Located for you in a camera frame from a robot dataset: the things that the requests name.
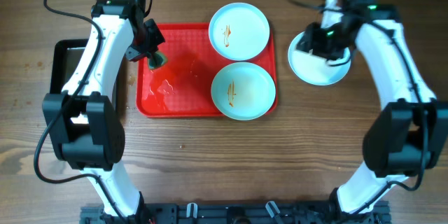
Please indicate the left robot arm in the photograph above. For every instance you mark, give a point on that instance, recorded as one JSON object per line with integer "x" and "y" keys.
{"x": 82, "y": 123}

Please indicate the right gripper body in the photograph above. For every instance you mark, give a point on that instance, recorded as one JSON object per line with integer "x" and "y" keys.
{"x": 331, "y": 42}

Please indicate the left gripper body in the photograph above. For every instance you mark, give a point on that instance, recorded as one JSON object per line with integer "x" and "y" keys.
{"x": 146, "y": 41}

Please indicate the black water basin tray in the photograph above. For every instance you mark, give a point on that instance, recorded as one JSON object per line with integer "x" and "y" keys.
{"x": 67, "y": 55}

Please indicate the green yellow sponge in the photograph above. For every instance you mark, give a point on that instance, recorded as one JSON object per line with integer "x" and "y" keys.
{"x": 156, "y": 60}

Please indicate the red plastic tray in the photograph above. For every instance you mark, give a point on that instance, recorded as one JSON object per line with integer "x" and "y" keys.
{"x": 182, "y": 87}

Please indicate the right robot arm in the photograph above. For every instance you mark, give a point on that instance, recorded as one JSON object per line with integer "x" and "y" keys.
{"x": 409, "y": 134}

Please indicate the white plate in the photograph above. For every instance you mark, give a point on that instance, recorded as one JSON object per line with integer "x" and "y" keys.
{"x": 239, "y": 31}
{"x": 243, "y": 91}
{"x": 313, "y": 69}

